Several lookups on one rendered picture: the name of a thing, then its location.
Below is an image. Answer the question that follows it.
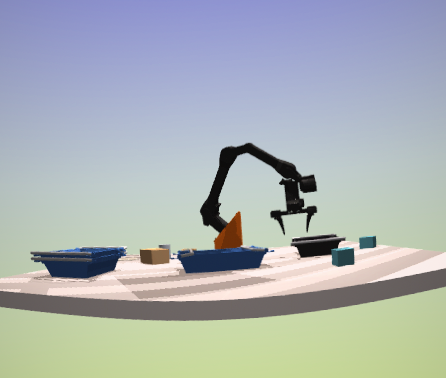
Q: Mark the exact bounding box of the teal cube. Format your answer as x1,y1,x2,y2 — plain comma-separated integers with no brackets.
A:
331,247,355,267
359,236,377,249

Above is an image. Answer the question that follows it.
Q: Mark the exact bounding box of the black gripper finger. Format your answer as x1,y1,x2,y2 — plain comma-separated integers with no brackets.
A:
306,214,314,232
274,217,285,235

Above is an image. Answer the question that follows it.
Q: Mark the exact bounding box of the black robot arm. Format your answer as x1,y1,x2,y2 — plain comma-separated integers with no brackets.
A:
200,143,317,234

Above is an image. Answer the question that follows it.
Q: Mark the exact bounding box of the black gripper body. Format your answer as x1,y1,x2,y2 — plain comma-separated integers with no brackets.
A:
270,194,317,218

